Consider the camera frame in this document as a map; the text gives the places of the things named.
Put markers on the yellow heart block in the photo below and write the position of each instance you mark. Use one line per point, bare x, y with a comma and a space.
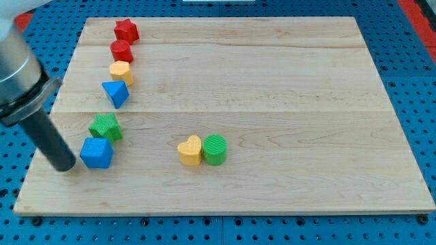
190, 151

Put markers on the wooden board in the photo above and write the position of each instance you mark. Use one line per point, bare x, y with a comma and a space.
310, 129

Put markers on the red cylinder block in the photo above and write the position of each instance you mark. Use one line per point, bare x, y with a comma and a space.
121, 51

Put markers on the blue pegboard base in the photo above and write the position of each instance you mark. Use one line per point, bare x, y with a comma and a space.
401, 39

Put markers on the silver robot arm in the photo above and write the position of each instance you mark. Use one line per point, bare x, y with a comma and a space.
25, 86

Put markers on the blue cube block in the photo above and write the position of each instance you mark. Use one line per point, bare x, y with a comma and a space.
97, 153

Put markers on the blue triangle block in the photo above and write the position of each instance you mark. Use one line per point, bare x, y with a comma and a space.
117, 92

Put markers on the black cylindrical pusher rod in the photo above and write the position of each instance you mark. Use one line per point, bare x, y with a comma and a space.
40, 129

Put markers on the yellow hexagon block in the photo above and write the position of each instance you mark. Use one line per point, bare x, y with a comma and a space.
120, 70

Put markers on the green star block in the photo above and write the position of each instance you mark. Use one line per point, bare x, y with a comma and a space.
106, 126

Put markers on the green cylinder block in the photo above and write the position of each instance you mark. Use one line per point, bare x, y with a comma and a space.
215, 149

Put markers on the red star block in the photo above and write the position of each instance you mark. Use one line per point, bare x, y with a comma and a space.
126, 30

